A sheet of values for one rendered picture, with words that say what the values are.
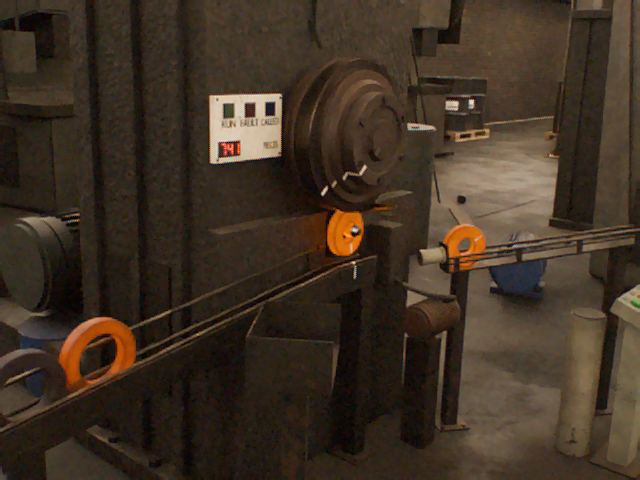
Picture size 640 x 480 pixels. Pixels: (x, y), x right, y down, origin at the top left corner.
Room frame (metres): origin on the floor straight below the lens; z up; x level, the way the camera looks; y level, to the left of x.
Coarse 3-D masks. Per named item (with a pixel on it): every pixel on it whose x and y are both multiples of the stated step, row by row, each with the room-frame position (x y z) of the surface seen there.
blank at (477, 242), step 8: (464, 224) 2.56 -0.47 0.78; (456, 232) 2.53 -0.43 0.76; (464, 232) 2.54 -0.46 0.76; (472, 232) 2.55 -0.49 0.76; (480, 232) 2.56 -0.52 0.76; (448, 240) 2.52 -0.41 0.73; (456, 240) 2.53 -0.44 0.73; (472, 240) 2.55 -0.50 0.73; (480, 240) 2.56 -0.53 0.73; (456, 248) 2.53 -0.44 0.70; (472, 248) 2.56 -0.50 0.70; (480, 248) 2.56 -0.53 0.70; (472, 256) 2.55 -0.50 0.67; (480, 256) 2.56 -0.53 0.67; (464, 264) 2.54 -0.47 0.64; (472, 264) 2.55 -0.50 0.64
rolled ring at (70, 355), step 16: (96, 320) 1.57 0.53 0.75; (112, 320) 1.59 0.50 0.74; (80, 336) 1.52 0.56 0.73; (128, 336) 1.62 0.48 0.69; (64, 352) 1.51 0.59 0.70; (80, 352) 1.52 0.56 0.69; (128, 352) 1.62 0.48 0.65; (64, 368) 1.50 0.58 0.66; (112, 368) 1.61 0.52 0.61; (80, 384) 1.52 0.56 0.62
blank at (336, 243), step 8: (336, 216) 2.24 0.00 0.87; (344, 216) 2.24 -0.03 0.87; (352, 216) 2.28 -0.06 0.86; (360, 216) 2.31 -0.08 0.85; (336, 224) 2.22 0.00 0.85; (344, 224) 2.24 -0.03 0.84; (360, 224) 2.31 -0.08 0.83; (328, 232) 2.22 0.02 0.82; (336, 232) 2.21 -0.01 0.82; (328, 240) 2.22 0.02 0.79; (336, 240) 2.21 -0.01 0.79; (344, 240) 2.28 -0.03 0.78; (352, 240) 2.28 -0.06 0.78; (336, 248) 2.22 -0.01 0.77; (344, 248) 2.25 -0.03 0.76; (352, 248) 2.28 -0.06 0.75
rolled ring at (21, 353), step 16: (16, 352) 1.43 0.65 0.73; (32, 352) 1.44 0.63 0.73; (0, 368) 1.38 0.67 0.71; (16, 368) 1.41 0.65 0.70; (48, 368) 1.46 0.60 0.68; (0, 384) 1.38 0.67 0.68; (48, 384) 1.48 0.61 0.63; (64, 384) 1.49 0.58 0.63; (48, 400) 1.46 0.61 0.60; (0, 416) 1.37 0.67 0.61
